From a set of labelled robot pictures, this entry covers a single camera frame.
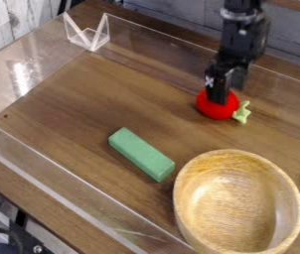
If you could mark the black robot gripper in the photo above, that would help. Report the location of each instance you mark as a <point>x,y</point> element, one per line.
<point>242,45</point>

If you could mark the green rectangular block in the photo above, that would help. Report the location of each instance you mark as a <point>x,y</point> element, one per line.
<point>147,158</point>

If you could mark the clear acrylic corner bracket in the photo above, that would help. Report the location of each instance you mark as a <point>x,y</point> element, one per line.
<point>88,38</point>

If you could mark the clear acrylic front wall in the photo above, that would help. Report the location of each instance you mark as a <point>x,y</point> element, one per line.
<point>94,223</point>

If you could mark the red plush strawberry toy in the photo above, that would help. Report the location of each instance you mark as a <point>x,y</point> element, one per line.
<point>233,110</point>

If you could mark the wooden oval bowl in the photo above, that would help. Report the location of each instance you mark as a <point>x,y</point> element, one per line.
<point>236,204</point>

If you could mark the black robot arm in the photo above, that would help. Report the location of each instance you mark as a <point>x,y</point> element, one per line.
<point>241,6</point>

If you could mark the black clamp with bolt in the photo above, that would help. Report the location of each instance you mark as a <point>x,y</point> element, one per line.
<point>27,243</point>

